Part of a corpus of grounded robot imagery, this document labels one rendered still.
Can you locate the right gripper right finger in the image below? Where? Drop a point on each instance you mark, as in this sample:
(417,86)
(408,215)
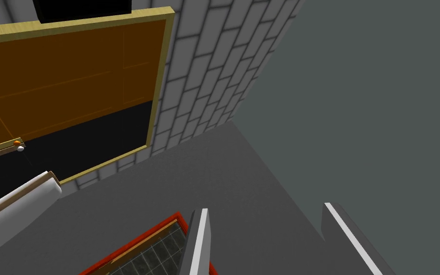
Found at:
(351,248)

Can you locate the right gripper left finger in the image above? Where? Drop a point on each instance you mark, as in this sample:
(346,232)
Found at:
(199,248)

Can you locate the red framed dark panel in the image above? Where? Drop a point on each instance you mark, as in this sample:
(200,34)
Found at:
(147,252)

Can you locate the orange and white door knob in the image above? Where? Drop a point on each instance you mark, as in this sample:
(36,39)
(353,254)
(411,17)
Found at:
(18,146)

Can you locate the brown door leaf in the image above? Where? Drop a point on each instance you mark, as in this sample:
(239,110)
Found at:
(67,76)

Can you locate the black rectangular box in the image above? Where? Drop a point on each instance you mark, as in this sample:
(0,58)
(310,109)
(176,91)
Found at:
(84,9)

